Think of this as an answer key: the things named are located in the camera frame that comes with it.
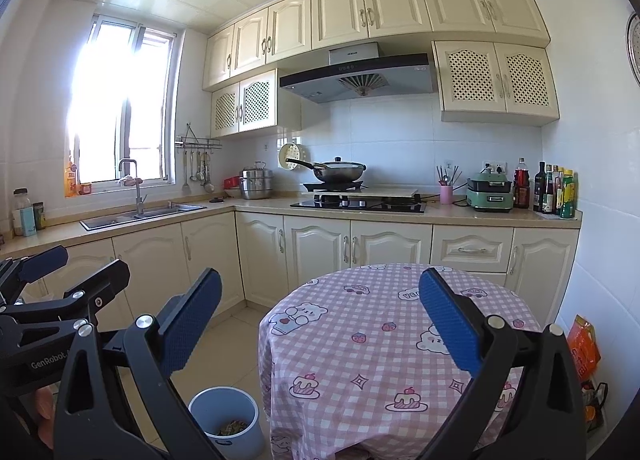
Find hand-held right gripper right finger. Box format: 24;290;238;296
419;267;587;460

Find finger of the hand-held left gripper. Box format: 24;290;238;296
0;258;132;336
0;245;69;308

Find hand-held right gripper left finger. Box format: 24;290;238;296
52;267;223;460

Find blue trash bin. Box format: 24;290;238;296
188;386;266;452

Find person's left hand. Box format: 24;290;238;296
34;386;56;448

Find clear jar teal label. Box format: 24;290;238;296
12;188;36;237

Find steel sink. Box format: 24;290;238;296
80;202;207;232

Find pink checked tablecloth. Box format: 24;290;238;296
258;262;543;460

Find steel faucet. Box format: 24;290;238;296
117;158;148;216

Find pink utensil holder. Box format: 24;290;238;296
436;165;462;204

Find green electric cooker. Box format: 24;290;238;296
466;167;515;213

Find orange snack packet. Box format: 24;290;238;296
567;315;601;381

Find cream base cabinets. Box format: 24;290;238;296
42;212;581;336

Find steel steamer pot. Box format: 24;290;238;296
238;161;275;200

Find black gas stove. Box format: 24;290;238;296
290;192;427;214

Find dark glass bottle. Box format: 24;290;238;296
533;161;547;213

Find brown sauce bottle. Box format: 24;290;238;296
543;164;556;215

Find hanging utensil rack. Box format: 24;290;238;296
175;122;223;193

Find window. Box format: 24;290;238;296
67;14;180;197

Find yellow label bottle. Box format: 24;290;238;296
552;167;565;216

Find dark printed bag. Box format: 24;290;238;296
582;380;610;433

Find green bottle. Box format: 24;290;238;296
560;170;576;219

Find steel wok with lid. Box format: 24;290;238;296
285;156;367;184

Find round cream perforated tray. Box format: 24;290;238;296
278;142;303;172

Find cream lattice door cabinet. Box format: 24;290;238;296
210;69;302;139
431;40;561;127

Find range hood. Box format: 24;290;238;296
279;41;436;105

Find round metal sieve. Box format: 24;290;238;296
625;12;640;86

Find cream wall cabinets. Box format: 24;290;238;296
201;0;551;91

